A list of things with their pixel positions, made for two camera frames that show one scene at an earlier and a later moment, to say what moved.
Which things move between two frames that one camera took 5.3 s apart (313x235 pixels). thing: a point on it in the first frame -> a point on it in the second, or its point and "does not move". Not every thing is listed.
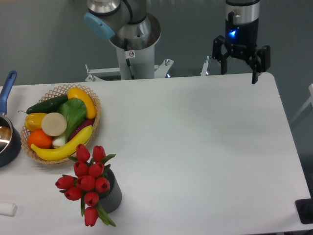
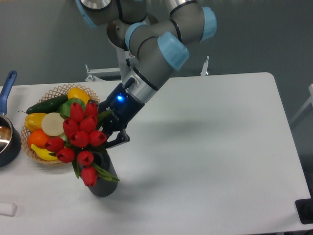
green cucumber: [47, 105] does not move
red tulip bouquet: [89, 181] -> [79, 144]
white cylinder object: [8, 209] does not move
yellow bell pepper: [33, 121] does not move
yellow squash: [78, 93] does not move
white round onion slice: [54, 124] does not move
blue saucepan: [10, 133] does not move
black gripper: [241, 40] -> [125, 108]
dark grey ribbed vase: [111, 199] -> [103, 187]
